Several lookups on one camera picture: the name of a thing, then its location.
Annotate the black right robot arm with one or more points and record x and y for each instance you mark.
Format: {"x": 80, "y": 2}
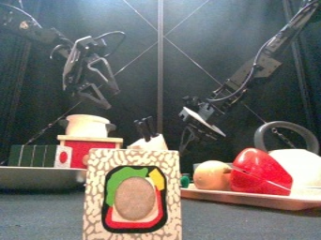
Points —
{"x": 267, "y": 62}

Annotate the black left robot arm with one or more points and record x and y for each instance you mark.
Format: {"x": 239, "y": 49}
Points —
{"x": 39, "y": 33}

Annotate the white toy knife block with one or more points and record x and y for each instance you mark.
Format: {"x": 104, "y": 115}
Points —
{"x": 152, "y": 143}

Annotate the white toy pot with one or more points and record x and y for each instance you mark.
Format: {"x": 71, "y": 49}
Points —
{"x": 87, "y": 126}

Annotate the red toy tomato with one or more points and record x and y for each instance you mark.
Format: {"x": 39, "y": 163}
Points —
{"x": 258, "y": 172}

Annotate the pink tray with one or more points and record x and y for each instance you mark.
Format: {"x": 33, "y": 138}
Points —
{"x": 250, "y": 198}

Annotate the green striped toy block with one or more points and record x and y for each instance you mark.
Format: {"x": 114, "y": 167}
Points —
{"x": 33, "y": 155}

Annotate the grey tray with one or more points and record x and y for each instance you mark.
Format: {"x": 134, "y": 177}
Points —
{"x": 37, "y": 178}

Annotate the grey metal frame pole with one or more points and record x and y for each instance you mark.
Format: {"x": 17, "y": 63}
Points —
{"x": 160, "y": 62}

